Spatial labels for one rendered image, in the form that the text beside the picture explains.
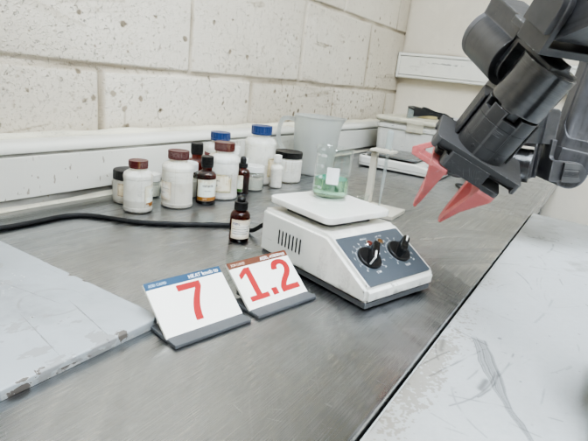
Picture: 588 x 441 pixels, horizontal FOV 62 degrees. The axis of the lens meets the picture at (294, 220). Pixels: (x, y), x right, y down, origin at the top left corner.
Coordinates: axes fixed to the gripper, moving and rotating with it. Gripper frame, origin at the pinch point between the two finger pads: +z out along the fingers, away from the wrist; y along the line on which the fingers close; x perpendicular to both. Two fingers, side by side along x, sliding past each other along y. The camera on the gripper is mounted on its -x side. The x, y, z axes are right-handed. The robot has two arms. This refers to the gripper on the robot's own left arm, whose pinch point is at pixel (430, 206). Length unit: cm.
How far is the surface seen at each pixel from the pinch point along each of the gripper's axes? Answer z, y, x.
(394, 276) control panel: 7.1, -0.6, 6.1
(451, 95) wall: 32, -13, -148
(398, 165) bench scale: 37, -4, -81
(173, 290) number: 11.2, 19.2, 22.0
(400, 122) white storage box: 37, 1, -109
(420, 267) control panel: 7.1, -3.6, 1.6
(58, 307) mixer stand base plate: 16.0, 27.6, 27.2
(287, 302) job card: 12.1, 8.7, 14.2
